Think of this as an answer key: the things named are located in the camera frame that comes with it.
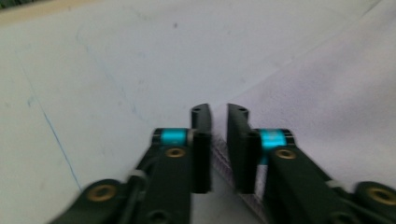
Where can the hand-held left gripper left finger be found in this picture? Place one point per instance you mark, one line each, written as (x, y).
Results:
(201, 155)

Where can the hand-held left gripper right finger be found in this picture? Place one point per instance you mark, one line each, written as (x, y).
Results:
(243, 155)

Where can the white grid mat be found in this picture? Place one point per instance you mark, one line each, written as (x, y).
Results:
(109, 62)

